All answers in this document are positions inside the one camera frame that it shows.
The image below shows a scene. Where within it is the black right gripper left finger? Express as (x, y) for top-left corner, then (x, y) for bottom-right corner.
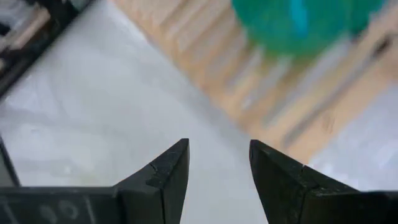
(113, 138), (190, 224)

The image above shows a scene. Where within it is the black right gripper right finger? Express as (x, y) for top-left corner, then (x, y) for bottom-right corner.
(249, 139), (360, 224)

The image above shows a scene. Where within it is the dark green bowl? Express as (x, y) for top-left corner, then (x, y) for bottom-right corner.
(231, 0), (386, 58)

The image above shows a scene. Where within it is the wooden slatted shelf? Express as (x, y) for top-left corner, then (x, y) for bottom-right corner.
(108, 0), (398, 166)

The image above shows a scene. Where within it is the black table edge frame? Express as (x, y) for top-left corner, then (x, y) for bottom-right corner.
(0, 0), (94, 98)

